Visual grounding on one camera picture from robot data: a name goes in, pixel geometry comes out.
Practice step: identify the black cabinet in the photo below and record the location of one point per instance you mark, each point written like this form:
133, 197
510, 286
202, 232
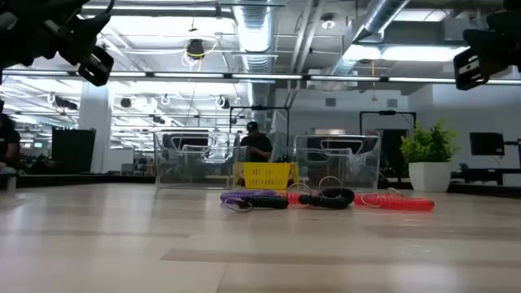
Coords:
73, 150

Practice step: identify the black aluminium table frame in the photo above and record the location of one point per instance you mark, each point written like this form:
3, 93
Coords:
81, 181

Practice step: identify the black gantry frame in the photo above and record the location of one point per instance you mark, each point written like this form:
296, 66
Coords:
260, 108
386, 112

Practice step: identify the black ceiling device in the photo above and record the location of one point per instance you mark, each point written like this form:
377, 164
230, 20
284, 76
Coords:
195, 49

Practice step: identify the clear plastic bin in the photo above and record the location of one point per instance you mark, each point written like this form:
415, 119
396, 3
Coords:
195, 175
338, 171

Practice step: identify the long ceiling light strip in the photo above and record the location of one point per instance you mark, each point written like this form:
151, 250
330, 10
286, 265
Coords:
264, 76

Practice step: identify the person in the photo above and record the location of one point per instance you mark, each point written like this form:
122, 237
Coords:
8, 138
256, 146

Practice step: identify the yellow plastic basket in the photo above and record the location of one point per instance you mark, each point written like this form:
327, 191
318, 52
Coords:
266, 175

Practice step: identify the black monitor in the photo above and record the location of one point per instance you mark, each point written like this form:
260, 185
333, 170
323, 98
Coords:
486, 143

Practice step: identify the silver ceiling duct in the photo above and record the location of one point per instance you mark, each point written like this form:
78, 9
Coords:
378, 16
254, 32

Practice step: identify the green plant in white pot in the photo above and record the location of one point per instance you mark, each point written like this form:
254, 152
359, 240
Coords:
429, 175

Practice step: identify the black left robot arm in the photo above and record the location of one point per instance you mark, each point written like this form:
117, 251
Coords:
12, 40

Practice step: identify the white pillar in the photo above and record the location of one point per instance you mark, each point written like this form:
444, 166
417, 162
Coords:
95, 122

